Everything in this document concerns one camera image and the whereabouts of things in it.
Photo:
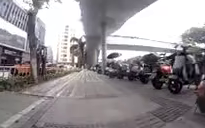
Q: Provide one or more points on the tall white building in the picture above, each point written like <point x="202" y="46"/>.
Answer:
<point x="65" y="43"/>

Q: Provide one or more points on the grey concrete overpass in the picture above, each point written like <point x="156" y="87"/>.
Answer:
<point x="100" y="20"/>

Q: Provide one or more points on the white roadside fence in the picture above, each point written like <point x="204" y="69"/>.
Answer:
<point x="0" y="72"/>

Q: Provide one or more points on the tree with pale trunk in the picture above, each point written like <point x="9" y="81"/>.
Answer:
<point x="32" y="50"/>

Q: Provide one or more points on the low green hedge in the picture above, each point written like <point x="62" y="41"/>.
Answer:
<point x="10" y="84"/>

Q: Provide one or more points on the pale concrete bridge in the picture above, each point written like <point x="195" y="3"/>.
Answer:
<point x="140" y="43"/>

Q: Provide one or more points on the palm tree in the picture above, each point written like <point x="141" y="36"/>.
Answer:
<point x="79" y="50"/>

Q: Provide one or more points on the grey paved footpath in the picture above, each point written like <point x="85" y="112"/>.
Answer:
<point x="86" y="100"/>

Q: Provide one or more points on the leafy green tree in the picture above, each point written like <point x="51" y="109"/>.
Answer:
<point x="196" y="35"/>

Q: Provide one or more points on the dark umbrella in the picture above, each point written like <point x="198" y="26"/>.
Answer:
<point x="114" y="55"/>

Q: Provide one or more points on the building with large billboard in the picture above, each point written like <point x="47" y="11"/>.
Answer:
<point x="10" y="30"/>

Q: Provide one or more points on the dark drain grating strip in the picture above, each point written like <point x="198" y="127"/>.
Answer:
<point x="170" y="110"/>

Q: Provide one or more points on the row of parked scooters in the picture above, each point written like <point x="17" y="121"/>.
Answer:
<point x="163" y="73"/>

